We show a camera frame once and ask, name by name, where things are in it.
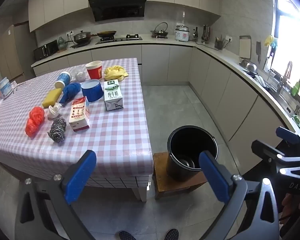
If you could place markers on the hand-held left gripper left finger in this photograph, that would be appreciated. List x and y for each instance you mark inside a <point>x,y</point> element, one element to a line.
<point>81,177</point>

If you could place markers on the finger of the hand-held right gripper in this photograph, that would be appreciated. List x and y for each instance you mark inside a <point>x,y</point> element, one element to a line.
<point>287,134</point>
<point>265,149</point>

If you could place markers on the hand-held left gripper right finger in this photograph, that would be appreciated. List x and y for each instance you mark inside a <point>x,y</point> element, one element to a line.
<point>212,175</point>

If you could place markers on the black bucket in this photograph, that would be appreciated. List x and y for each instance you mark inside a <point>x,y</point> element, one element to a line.
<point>176,167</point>

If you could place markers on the steel wool scrubber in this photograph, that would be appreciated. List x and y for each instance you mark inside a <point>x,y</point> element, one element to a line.
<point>58,130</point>

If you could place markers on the white and orange carton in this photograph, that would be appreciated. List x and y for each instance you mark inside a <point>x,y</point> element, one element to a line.
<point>78,117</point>

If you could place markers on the white tissue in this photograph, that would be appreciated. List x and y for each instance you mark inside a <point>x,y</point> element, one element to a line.
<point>54,112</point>

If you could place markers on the orange mesh bag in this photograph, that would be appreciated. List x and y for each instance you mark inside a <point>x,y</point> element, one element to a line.
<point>34,121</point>

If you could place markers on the yellow sponge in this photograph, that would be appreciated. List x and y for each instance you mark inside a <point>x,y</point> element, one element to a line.
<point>51,98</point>

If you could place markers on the blue round tub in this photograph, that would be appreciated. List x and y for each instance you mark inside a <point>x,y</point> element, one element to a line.
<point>92,92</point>

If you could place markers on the white milk carton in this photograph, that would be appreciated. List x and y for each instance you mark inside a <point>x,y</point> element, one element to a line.
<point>112,95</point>

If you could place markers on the blue patterned paper cup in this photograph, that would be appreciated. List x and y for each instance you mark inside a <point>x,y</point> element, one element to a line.
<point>64,77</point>

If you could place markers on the clear plastic bag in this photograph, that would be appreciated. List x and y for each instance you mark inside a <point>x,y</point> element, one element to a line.
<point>79,75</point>

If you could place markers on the red paper cup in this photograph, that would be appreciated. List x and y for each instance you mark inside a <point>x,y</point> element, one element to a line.
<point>93,72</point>

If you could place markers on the yellow cloth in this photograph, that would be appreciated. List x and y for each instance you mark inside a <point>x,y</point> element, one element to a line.
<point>113,72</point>
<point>268,40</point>

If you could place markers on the person's right hand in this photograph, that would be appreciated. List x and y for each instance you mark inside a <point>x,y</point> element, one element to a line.
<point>288,207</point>

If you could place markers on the green scrubber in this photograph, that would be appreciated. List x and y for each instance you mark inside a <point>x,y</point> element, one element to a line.
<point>296,120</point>

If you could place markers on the small metal tap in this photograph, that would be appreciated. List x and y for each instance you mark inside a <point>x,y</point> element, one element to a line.
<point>299,106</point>

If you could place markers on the kitchen sink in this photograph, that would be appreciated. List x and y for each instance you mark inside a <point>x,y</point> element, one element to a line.
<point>281,102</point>

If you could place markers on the green detergent bottle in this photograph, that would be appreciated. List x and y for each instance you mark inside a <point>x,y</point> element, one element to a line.
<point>296,88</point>

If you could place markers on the brown wooden stool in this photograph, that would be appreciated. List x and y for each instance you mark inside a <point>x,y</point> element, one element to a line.
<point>162,177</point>

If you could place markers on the pink checkered tablecloth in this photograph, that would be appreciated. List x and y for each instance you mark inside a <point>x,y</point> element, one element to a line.
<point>115,135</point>

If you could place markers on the black dish rack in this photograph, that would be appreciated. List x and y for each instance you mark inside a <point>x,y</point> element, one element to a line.
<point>261,80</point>

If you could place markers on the white table base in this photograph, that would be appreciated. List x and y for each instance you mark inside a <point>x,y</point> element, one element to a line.
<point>140,193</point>

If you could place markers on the metal kitchen faucet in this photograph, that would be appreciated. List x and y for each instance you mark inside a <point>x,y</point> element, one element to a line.
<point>287,71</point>

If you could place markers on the person's right shoe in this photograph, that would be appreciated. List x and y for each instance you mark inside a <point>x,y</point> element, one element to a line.
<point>171,234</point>

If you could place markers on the person's shoe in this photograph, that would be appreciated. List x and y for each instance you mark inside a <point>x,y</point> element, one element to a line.
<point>171,234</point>
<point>126,236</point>

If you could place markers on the person's left shoe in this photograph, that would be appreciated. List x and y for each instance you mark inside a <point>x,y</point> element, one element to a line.
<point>126,236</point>

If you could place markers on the metal mixing bowl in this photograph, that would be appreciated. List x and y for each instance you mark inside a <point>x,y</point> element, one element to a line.
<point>249,66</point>

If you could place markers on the black cleaver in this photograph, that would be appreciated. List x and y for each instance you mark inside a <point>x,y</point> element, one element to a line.
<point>258,48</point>

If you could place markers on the light blue hanging cloth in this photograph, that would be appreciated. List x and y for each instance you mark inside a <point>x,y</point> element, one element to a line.
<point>274,44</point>

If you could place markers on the yellow hanging cloth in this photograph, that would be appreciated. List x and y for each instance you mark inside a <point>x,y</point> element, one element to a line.
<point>268,40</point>

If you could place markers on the white cutting board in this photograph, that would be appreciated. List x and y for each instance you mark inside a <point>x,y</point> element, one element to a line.
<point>245,47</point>

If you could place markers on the kitchen window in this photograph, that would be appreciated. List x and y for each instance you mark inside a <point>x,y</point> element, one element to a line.
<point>295,30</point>

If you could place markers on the black eyeglasses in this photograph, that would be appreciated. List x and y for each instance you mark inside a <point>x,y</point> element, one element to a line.
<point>18,86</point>

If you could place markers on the black chopstick holder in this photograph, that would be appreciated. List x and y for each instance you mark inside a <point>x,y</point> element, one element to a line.
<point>219,44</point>

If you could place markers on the white jar with blue label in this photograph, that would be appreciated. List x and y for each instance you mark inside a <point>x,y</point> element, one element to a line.
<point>3,87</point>

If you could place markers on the metal utensil rack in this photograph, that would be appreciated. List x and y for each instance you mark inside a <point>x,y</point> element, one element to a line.
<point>205,33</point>

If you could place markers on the black microwave oven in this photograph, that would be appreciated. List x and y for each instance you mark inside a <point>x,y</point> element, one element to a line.
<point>46,50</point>

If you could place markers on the black induction cooker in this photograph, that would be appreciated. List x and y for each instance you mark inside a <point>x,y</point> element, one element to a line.
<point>78,45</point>

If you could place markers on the dark glass bottle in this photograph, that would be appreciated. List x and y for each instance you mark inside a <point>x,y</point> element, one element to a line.
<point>195,35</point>

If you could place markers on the green ceramic vase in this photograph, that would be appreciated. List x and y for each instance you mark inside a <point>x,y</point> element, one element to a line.
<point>61,43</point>

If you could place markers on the pot with glass lid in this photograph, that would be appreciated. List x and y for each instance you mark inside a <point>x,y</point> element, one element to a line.
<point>82,37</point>

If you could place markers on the white rice cooker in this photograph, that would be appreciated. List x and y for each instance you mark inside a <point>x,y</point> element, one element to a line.
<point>182,33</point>

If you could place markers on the black gas stove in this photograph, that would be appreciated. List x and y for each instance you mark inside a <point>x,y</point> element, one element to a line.
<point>120,39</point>

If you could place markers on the beige refrigerator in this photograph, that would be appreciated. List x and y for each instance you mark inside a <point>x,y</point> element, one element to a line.
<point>10,52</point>

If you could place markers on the black frying pan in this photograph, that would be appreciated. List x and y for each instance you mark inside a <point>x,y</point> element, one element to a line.
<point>106,33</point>

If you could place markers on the portable gas burner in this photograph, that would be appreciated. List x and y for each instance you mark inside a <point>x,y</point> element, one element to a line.
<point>159,37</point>

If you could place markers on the black range hood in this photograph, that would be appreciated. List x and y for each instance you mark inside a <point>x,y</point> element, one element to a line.
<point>115,7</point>

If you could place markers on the white wall socket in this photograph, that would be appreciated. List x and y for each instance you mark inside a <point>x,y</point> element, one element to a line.
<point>228,38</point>
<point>70,33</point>

